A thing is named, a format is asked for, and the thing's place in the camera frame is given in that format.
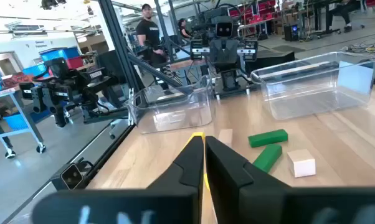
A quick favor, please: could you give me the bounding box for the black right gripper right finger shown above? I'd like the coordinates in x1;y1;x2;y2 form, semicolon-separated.
205;136;375;224

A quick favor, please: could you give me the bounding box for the clear plastic bin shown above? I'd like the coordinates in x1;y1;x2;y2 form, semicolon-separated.
125;74;215;134

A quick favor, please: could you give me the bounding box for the black table-level camera box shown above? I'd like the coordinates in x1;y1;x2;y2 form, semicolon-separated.
50;158;95;191

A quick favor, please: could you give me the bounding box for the black background station frame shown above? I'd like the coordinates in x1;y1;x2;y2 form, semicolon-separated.
153;0;183;60

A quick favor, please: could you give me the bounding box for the black upright gantry frame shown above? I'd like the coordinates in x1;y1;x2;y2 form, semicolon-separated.
97;0;194;94

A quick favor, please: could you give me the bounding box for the black computer tower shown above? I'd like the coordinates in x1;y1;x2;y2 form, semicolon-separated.
283;24;300;42

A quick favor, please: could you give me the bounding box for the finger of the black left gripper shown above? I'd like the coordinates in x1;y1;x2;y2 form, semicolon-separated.
209;37;225;74
224;37;240;74

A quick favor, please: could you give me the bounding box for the wooden-top background workbench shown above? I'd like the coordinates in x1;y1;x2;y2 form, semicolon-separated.
168;57;209;85

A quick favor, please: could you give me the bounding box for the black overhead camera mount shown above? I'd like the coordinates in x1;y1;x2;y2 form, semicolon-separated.
40;0;67;10

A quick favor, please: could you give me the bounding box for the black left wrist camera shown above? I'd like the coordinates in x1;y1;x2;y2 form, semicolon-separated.
214;19;235;40

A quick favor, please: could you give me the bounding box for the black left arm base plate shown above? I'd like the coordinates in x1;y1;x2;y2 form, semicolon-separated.
212;76;260;96

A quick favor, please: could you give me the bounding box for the yellow rectangular block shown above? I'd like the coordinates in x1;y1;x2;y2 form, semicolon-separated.
186;131;211;191

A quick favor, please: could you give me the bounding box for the floor cable tangle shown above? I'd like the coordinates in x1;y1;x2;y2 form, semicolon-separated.
343;37;375;55

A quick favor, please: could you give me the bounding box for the wooden rectangular block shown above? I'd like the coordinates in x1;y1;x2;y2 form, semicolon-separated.
217;128;234;149

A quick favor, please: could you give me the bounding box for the clear bin with white label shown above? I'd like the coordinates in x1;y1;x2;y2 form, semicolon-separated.
250;51;375;121

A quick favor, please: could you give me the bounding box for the wooden cube block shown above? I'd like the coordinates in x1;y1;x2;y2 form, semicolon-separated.
287;149;316;179

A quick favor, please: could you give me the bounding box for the green rectangular block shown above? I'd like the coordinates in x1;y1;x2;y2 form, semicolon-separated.
252;143;283;174
248;129;289;148

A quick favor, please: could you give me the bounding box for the grey wheeled cart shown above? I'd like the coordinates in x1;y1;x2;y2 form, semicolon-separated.
0;86;48;159

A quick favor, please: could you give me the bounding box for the red plastic storage bin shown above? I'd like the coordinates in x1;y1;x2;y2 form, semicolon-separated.
65;57;84;69

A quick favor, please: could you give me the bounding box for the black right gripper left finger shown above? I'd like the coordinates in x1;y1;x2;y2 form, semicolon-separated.
31;136;205;224

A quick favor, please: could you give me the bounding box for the person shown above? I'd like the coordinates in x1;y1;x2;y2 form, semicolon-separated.
327;0;363;34
135;3;168;66
177;17;193;40

